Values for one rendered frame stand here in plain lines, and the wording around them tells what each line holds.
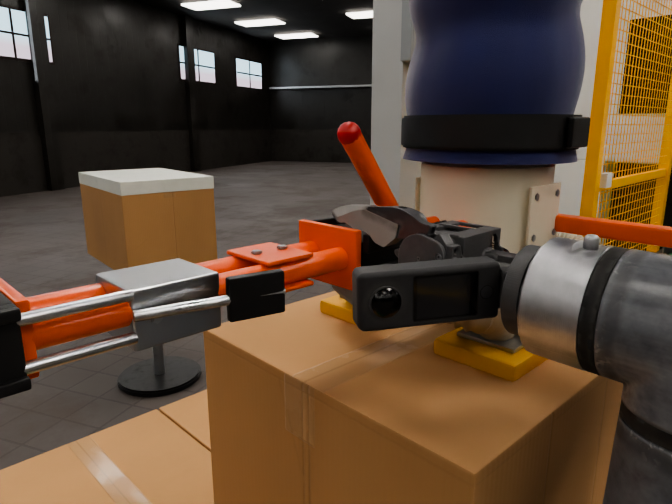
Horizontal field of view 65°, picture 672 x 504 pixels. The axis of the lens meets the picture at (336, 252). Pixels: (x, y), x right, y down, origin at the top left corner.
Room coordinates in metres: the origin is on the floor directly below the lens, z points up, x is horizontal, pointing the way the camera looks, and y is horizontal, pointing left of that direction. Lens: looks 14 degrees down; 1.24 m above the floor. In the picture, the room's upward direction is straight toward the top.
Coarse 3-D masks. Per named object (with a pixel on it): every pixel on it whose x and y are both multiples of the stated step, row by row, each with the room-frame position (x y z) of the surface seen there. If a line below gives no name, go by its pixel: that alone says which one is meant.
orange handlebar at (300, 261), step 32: (576, 224) 0.64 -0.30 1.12; (608, 224) 0.62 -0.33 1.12; (640, 224) 0.60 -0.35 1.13; (256, 256) 0.43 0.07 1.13; (288, 256) 0.43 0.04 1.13; (320, 256) 0.46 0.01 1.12; (96, 288) 0.36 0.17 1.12; (224, 288) 0.38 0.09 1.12; (288, 288) 0.43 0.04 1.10; (64, 320) 0.31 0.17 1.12; (96, 320) 0.32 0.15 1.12; (128, 320) 0.33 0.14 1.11
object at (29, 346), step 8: (0, 280) 0.33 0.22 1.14; (0, 288) 0.31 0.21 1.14; (8, 288) 0.31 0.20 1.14; (0, 296) 0.30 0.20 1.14; (8, 296) 0.30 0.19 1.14; (16, 296) 0.30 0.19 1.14; (0, 304) 0.28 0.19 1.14; (16, 304) 0.29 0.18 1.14; (24, 304) 0.29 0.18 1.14; (24, 328) 0.29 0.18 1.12; (32, 328) 0.29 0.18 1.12; (24, 336) 0.29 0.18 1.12; (32, 336) 0.29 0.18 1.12; (24, 344) 0.29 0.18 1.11; (32, 344) 0.29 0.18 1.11; (24, 352) 0.29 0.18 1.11; (32, 352) 0.29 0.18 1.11; (32, 376) 0.29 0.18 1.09
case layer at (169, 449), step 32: (160, 416) 1.16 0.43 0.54; (192, 416) 1.16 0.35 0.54; (64, 448) 1.03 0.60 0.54; (96, 448) 1.03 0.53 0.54; (128, 448) 1.03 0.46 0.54; (160, 448) 1.03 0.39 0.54; (192, 448) 1.03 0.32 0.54; (0, 480) 0.92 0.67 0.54; (32, 480) 0.92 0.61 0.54; (64, 480) 0.92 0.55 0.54; (96, 480) 0.92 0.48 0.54; (128, 480) 0.92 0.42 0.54; (160, 480) 0.92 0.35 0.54; (192, 480) 0.92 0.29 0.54
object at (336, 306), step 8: (336, 296) 0.70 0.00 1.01; (320, 304) 0.69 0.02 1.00; (328, 304) 0.68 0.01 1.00; (336, 304) 0.67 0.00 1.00; (344, 304) 0.67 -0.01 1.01; (328, 312) 0.67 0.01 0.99; (336, 312) 0.66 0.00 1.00; (344, 312) 0.65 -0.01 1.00; (352, 312) 0.64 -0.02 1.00; (344, 320) 0.65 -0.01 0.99; (352, 320) 0.64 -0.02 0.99
